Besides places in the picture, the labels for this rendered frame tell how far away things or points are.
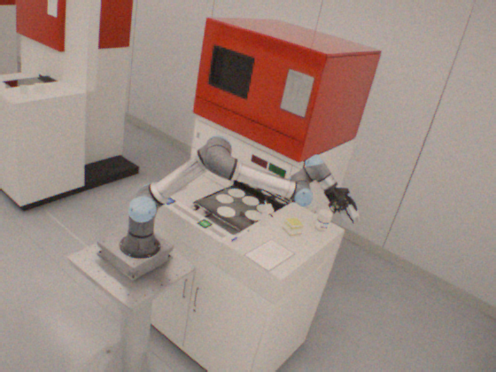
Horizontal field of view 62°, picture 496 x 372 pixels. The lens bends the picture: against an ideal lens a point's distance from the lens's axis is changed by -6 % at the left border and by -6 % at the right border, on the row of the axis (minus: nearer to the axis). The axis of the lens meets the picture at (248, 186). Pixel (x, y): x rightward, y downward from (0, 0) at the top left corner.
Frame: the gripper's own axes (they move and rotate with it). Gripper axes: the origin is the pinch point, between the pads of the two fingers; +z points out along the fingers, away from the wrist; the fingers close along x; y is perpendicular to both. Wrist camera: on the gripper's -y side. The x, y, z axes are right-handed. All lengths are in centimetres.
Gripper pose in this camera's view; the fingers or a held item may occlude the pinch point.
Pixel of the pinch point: (354, 220)
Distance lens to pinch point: 204.7
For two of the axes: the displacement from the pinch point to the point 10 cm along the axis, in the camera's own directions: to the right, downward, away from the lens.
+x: 6.7, -4.1, -6.2
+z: 5.6, 8.2, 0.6
